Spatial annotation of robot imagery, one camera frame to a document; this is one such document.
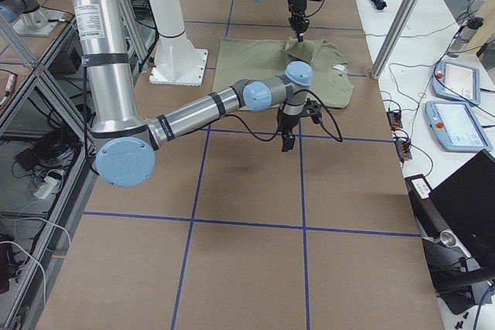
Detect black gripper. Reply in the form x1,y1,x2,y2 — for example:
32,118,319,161
277,104,302,151
288,13,309,43

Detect olive green long-sleeve shirt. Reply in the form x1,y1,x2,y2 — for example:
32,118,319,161
213,38,353,108

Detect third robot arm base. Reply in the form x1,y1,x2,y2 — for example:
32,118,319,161
1,0,67,37

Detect orange terminal block far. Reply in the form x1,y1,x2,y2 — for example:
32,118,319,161
386,111,403,131

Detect orange terminal block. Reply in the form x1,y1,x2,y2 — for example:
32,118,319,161
394,137,412,163
386,111,403,131

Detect orange terminal block near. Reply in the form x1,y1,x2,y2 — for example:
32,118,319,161
394,137,412,163

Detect far teach pendant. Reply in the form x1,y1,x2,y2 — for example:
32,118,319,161
432,60,481,106

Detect teach pendant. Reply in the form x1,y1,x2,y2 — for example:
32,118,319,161
425,100,493,153
432,60,481,106

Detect near teach pendant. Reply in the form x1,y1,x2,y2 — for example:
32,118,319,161
425,100,493,153

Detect grey water bottle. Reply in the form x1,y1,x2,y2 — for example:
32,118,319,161
447,16,484,58

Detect aluminium frame post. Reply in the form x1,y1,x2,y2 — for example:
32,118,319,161
370,0,418,80

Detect black camera stand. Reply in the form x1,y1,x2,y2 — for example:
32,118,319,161
405,175,494,315

